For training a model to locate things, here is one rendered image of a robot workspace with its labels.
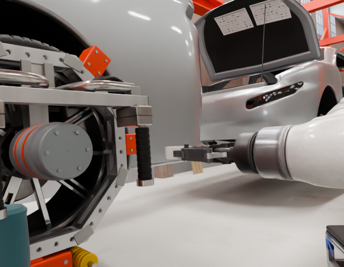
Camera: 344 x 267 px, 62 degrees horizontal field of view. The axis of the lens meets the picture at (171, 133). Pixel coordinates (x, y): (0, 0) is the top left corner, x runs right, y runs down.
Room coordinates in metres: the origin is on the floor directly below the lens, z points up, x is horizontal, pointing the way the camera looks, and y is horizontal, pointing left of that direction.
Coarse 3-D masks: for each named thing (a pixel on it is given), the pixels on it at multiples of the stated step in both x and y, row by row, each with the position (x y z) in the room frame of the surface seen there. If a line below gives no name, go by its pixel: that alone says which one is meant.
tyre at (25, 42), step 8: (0, 40) 0.77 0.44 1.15; (8, 40) 0.78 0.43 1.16; (16, 40) 0.80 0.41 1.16; (24, 40) 0.81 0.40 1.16; (32, 40) 0.83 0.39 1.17; (40, 48) 0.84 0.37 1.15; (48, 48) 0.86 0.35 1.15; (56, 48) 0.88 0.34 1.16; (104, 176) 0.98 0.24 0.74; (72, 224) 0.89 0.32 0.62
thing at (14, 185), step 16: (64, 80) 0.89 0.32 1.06; (16, 112) 0.81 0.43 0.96; (64, 112) 1.08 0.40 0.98; (80, 112) 0.95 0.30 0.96; (96, 112) 0.97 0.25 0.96; (16, 128) 0.81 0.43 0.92; (96, 128) 0.99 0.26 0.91; (96, 144) 1.01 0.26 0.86; (96, 160) 1.00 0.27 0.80; (16, 176) 0.80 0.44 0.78; (80, 176) 1.04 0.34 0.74; (96, 176) 0.97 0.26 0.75; (16, 192) 0.80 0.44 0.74; (64, 192) 1.05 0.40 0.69; (80, 192) 0.94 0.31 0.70; (48, 208) 1.01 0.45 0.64; (64, 208) 0.96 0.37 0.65; (80, 208) 0.91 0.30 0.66; (32, 224) 0.91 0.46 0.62; (48, 224) 0.86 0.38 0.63; (64, 224) 0.87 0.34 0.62
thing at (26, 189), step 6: (6, 114) 0.93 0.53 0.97; (6, 120) 0.93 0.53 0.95; (6, 126) 0.93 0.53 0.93; (24, 180) 0.96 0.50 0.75; (42, 180) 1.00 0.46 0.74; (24, 186) 0.96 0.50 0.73; (30, 186) 0.97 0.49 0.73; (18, 192) 0.94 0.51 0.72; (24, 192) 0.96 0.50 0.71; (30, 192) 0.97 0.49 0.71; (18, 198) 0.94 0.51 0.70
